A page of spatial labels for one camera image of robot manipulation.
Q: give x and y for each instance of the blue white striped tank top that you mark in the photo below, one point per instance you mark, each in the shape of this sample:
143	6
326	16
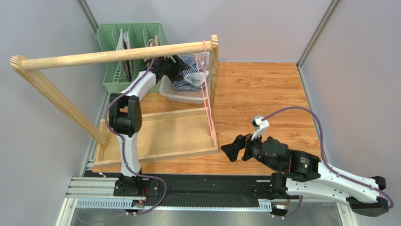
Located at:
191	81

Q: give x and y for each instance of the wooden boards in organizer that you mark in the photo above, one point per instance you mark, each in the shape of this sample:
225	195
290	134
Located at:
155	41

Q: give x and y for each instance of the wooden clothes rack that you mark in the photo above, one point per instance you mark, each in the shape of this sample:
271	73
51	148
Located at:
163	136

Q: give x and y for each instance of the green plastic file organizer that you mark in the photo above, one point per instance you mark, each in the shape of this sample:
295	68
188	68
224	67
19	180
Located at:
120	41

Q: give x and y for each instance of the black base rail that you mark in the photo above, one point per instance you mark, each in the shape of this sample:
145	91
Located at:
182	192

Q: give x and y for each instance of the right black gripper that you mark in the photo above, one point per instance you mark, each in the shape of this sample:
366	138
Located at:
247	148

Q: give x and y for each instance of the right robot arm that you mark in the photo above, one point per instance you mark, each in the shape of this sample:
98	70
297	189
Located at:
298	173

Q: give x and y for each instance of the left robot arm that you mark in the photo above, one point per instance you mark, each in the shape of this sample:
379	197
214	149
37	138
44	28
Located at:
124	119

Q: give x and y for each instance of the pink wire hanger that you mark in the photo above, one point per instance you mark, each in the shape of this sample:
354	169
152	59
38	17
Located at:
201	70

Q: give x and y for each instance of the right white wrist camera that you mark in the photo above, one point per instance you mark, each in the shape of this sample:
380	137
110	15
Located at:
260	125

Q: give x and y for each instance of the white perforated plastic basket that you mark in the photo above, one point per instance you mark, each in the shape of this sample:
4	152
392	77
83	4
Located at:
194	97

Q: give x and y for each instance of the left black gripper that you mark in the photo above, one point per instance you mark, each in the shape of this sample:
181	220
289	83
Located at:
178	67

